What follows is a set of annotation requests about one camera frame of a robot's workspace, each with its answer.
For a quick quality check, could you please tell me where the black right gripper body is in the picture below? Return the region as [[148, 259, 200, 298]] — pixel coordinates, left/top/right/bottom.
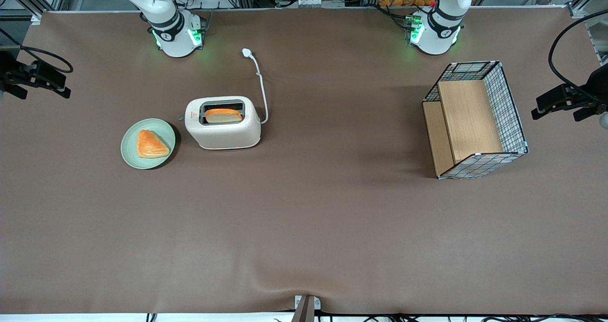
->
[[0, 51, 29, 87]]

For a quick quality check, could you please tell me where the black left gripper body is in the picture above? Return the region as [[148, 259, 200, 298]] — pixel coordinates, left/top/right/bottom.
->
[[587, 63, 608, 105]]

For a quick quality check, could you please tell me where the cream white toaster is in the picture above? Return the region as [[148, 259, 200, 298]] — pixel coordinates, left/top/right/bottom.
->
[[179, 96, 262, 150]]

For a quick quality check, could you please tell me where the bread slice in toaster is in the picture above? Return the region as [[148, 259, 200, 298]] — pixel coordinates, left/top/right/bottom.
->
[[205, 108, 243, 124]]

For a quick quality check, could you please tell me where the wooden step shelf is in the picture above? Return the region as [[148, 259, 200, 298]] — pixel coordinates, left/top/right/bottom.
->
[[423, 80, 504, 176]]

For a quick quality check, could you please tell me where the pale green round plate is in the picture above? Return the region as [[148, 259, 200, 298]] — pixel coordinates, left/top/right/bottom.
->
[[121, 118, 176, 170]]

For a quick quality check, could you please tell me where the triangular orange pastry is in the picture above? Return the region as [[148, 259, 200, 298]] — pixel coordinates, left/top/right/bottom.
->
[[137, 130, 171, 159]]

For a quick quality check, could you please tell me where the brown table cover mat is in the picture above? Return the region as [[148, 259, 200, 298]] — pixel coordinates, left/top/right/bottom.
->
[[0, 6, 608, 315]]

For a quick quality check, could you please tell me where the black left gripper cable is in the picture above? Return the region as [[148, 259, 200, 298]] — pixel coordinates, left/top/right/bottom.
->
[[548, 9, 608, 104]]

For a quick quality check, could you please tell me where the black wire mesh basket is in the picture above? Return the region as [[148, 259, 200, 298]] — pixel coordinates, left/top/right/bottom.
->
[[422, 61, 529, 180]]

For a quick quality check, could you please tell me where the white power cord with plug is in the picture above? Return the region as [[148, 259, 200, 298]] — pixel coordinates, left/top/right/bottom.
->
[[242, 48, 269, 124]]

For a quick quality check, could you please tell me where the grey metal clamp bracket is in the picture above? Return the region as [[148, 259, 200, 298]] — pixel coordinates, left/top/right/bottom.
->
[[294, 295, 322, 311]]

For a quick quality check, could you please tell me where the brown camera post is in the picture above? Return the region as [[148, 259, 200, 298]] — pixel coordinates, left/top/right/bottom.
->
[[291, 296, 315, 322]]

